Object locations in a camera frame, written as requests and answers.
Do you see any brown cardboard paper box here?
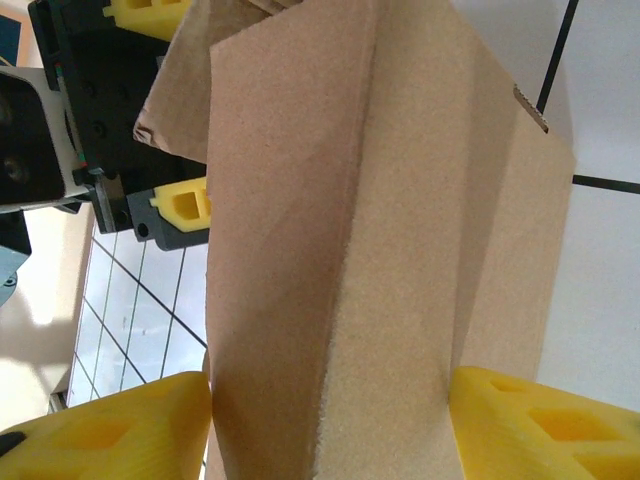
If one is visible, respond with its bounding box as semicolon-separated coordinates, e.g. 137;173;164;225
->
133;0;577;480

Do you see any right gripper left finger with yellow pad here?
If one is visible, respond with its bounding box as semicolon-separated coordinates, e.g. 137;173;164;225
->
0;370;212;480

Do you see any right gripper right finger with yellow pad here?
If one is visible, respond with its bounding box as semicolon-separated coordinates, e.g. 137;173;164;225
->
447;365;640;480

